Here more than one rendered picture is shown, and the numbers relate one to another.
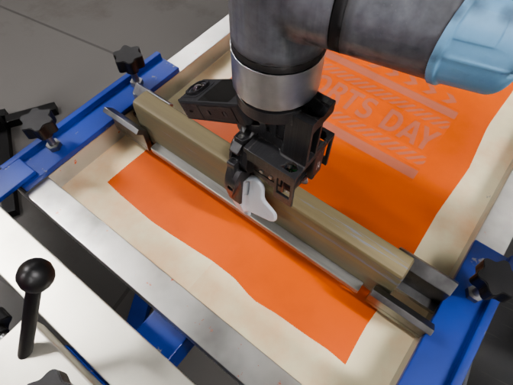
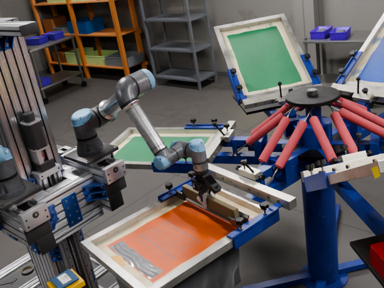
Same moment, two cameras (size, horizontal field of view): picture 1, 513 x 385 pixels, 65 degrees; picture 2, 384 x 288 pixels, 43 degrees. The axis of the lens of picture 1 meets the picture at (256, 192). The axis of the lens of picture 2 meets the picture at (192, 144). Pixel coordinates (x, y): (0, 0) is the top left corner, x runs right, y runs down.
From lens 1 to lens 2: 2.54 m
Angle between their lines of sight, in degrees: 97
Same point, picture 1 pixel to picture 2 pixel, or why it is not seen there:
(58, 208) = not seen: hidden behind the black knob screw
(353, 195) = (183, 216)
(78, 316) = (248, 182)
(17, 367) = (254, 170)
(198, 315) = (227, 192)
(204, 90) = (215, 184)
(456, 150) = (147, 226)
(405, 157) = (163, 224)
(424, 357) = not seen: hidden behind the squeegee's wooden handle
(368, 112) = (166, 235)
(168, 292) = (234, 194)
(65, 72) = not seen: outside the picture
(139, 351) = (236, 179)
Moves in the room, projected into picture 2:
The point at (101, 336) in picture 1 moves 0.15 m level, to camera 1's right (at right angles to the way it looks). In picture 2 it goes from (243, 180) to (216, 180)
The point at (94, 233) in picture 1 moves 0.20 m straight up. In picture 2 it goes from (251, 202) to (247, 167)
